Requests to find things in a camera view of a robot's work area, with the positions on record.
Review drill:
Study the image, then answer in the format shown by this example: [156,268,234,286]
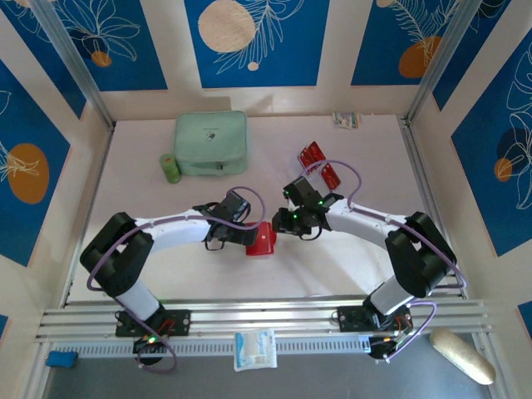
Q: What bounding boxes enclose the red card holder wallet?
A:
[244,220,278,257]

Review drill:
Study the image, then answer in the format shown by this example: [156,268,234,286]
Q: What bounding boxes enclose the clear acrylic card tray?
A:
[294,140,346,196]

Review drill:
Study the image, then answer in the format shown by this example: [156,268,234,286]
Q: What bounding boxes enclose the red credit card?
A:
[297,148,318,170]
[306,140,328,163]
[319,162,342,193]

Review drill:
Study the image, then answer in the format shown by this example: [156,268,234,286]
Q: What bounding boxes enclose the green cylindrical roll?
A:
[159,152,183,185]

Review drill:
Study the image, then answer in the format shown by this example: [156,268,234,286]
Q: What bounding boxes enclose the mint green zip pouch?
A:
[173,110,249,178]

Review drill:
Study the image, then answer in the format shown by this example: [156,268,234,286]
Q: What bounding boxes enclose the printed paper leaflet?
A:
[331,111,362,130]

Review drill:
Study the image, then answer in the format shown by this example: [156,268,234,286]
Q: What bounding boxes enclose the white gauze packet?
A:
[232,328,278,372]

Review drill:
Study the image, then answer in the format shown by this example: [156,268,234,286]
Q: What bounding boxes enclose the black controller board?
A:
[367,334,402,363]
[132,335,170,355]

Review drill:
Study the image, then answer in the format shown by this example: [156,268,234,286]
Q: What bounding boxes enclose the beige cork roll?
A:
[429,328,497,386]

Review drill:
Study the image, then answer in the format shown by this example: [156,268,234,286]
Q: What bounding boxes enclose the blue sponge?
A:
[44,351,80,369]

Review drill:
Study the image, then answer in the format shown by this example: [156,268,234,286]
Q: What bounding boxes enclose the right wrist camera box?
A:
[283,176,323,209]

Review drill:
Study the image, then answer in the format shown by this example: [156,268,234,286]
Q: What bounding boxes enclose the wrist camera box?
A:
[219,190,253,224]
[283,176,323,209]

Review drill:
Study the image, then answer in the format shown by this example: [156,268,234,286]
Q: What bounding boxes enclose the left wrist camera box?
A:
[219,190,253,224]

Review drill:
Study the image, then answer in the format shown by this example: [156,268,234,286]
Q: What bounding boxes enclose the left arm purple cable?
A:
[86,185,267,373]

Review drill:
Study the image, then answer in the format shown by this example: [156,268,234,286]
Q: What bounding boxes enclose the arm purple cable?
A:
[86,185,267,373]
[301,160,466,362]

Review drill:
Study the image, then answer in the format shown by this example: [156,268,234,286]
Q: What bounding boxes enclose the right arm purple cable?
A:
[301,160,466,362]

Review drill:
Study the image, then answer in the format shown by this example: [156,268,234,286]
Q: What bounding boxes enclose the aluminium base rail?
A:
[35,296,492,346]

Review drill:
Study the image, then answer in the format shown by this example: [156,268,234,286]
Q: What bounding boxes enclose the slotted grey cable duct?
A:
[52,337,373,359]

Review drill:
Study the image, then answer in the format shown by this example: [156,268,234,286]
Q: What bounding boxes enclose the aluminium side rail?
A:
[61,124,116,308]
[399,116,469,299]

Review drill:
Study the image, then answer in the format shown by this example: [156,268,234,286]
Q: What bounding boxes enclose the blue floral wall panel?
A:
[451,39,532,257]
[53,0,169,92]
[0,0,87,121]
[431,0,532,111]
[185,0,330,89]
[0,60,71,267]
[351,0,473,87]

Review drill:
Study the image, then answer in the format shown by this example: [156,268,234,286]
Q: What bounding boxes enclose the aluminium corner post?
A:
[31,0,116,131]
[404,0,488,125]

